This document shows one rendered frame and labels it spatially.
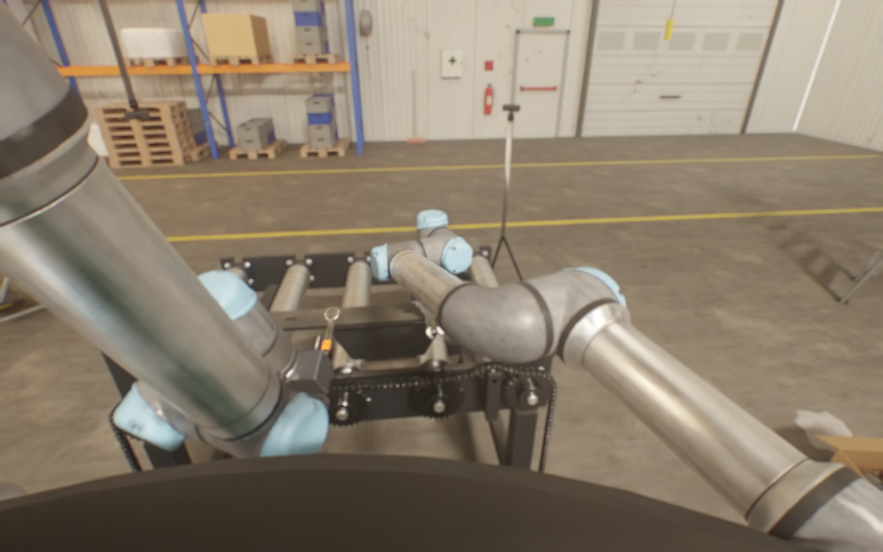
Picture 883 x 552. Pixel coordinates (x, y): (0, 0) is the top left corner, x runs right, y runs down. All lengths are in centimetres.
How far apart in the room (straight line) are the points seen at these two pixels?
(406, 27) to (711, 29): 654
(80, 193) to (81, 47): 1141
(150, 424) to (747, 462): 58
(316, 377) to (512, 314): 29
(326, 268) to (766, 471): 202
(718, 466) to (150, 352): 51
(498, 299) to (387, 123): 967
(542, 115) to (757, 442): 1029
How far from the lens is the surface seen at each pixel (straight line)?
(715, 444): 54
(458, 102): 1027
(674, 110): 1203
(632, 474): 251
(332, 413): 143
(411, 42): 1012
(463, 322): 62
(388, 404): 150
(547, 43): 1059
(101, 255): 30
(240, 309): 56
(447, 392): 142
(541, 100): 1063
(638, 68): 1142
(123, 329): 33
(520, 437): 166
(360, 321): 125
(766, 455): 54
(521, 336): 60
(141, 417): 54
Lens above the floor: 184
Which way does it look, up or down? 28 degrees down
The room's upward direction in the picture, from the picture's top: straight up
